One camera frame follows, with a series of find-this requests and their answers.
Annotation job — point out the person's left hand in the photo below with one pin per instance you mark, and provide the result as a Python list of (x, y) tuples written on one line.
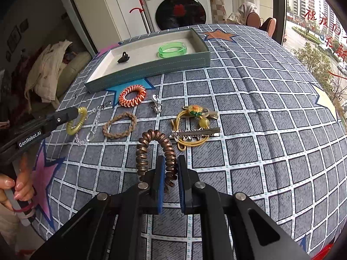
[(23, 187)]

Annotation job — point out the grey checked blanket with stars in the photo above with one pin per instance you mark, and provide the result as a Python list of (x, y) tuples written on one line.
[(257, 119)]

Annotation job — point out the framed wall pictures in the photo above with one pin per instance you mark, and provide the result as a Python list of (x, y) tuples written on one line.
[(15, 38)]

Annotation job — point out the black hair clip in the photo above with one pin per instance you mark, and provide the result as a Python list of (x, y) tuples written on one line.
[(124, 57)]

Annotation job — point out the grey-green tray with beige inside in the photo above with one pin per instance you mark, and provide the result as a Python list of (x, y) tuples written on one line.
[(151, 66)]

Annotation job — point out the dark window frame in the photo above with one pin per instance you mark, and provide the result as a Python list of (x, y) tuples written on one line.
[(279, 5)]

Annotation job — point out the silver spiked hair clip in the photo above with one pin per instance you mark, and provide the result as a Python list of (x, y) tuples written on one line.
[(206, 132)]

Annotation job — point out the pile of beige clothes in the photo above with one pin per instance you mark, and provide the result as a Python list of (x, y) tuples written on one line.
[(46, 67)]

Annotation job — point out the white cloth on chair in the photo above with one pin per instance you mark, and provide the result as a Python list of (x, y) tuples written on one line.
[(246, 9)]

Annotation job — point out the brown round-backed chair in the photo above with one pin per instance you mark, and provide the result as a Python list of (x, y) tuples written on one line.
[(253, 20), (269, 27)]

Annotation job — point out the white cabinet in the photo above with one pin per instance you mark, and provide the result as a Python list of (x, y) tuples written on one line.
[(108, 5)]

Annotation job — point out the checkered hanging cloth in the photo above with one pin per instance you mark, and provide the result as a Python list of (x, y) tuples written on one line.
[(217, 5)]

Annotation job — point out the cream sofa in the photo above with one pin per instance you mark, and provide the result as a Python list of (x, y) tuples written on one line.
[(76, 65)]

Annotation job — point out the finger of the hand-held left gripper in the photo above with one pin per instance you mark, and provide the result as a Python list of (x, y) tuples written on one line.
[(63, 116)]

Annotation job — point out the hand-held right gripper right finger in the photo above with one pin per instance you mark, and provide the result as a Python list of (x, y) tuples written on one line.
[(182, 184)]

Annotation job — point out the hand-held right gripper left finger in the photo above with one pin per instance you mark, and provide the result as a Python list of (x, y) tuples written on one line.
[(160, 184)]

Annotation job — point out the green translucent bangle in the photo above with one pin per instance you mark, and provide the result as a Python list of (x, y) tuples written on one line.
[(162, 54)]

